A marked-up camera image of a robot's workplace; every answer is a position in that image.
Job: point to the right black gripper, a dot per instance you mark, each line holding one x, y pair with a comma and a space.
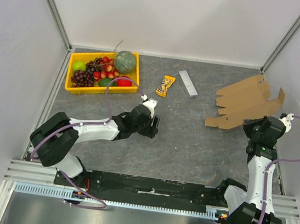
255, 127

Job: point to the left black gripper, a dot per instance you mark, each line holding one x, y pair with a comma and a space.
153, 129

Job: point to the cardboard box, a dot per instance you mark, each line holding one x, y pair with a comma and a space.
246, 99

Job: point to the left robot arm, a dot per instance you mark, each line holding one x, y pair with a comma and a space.
53, 140

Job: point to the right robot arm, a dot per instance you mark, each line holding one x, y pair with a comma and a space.
253, 204

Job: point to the clear plastic stick box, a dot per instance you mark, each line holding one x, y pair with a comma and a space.
186, 80

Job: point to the yellow candy bag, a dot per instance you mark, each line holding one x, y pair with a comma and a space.
165, 85

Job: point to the red tomato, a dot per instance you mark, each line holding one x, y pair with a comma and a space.
124, 81

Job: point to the white tape strip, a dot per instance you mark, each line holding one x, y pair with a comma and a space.
153, 192

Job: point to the green netted melon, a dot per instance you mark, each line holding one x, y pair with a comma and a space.
125, 62

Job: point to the red cherry bunch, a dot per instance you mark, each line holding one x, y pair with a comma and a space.
101, 68

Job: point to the dark purple grape bunch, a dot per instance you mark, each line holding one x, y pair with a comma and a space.
81, 79

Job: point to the green apple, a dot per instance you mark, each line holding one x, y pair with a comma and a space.
79, 66

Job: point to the yellow plastic bin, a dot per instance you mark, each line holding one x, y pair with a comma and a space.
87, 57

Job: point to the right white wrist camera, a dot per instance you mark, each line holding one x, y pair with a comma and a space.
286, 119

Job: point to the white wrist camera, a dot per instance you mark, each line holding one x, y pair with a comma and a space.
151, 105
286, 119

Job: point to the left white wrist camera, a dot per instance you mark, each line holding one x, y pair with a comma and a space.
151, 105

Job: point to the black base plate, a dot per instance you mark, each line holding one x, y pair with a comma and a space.
105, 185

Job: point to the grey slotted cable duct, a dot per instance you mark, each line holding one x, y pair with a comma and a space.
69, 193

